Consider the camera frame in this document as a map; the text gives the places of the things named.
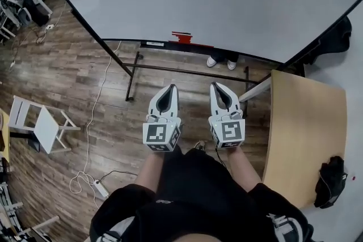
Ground black power cable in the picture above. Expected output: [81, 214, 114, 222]
[97, 169, 139, 184]

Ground person's right forearm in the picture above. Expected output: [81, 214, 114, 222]
[227, 146, 264, 194]

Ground person's black clothing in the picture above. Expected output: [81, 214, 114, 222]
[90, 146, 313, 242]

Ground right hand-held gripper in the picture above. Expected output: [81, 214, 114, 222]
[208, 82, 246, 150]

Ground right hand-held gripper cable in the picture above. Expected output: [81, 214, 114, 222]
[213, 146, 228, 168]

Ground yellow table with black base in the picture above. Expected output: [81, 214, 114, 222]
[0, 109, 41, 164]

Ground light wooden table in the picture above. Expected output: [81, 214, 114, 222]
[238, 69, 348, 211]

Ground red whiteboard eraser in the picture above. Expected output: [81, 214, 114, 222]
[171, 31, 194, 45]

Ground wooden-legged furniture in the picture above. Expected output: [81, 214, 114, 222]
[0, 181, 61, 242]

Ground white wooden chair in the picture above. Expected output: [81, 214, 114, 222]
[7, 95, 82, 155]

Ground long white power strip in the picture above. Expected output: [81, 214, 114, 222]
[93, 179, 110, 198]

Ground long white cable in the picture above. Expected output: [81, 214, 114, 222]
[69, 40, 123, 209]

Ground black-capped white whiteboard marker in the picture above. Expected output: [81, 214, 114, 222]
[141, 40, 168, 48]

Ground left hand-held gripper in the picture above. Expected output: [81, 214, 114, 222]
[141, 83, 183, 152]

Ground person's left forearm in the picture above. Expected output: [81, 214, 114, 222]
[135, 149, 166, 194]

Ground grey office chair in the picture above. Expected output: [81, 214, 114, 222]
[0, 0, 31, 28]

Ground black bag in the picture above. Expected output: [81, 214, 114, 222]
[313, 155, 349, 209]

